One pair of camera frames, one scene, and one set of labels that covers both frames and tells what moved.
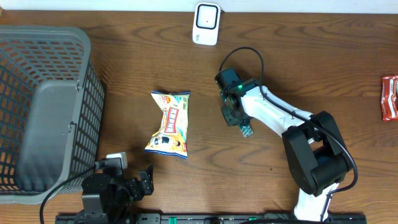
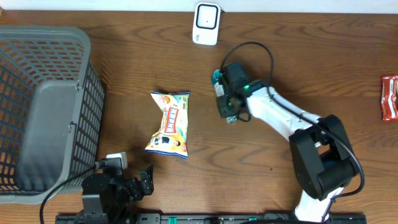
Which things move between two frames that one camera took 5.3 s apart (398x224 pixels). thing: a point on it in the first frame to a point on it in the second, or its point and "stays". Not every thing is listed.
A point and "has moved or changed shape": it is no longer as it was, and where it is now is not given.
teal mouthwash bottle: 246,130 has moved or changed shape
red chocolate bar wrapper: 389,98 stays
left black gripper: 146,181 stays
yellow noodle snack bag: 172,137 stays
